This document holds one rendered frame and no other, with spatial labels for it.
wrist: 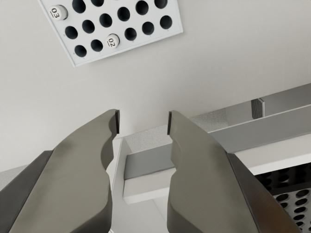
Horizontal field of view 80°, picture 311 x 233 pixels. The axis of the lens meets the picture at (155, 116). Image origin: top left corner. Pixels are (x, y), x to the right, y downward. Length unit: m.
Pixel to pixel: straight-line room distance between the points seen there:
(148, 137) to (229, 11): 1.10
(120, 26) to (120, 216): 0.18
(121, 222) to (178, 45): 0.20
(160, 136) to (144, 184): 1.09
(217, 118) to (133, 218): 1.11
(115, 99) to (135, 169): 0.11
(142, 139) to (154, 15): 1.13
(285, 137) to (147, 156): 0.14
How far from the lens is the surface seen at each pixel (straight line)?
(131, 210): 0.21
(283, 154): 0.20
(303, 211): 0.26
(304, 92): 0.48
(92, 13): 0.22
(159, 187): 0.19
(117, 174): 0.20
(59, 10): 0.21
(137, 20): 0.21
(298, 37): 0.31
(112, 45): 0.20
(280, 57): 0.30
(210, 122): 1.27
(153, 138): 1.29
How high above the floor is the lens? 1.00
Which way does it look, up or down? 58 degrees down
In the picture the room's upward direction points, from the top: 177 degrees clockwise
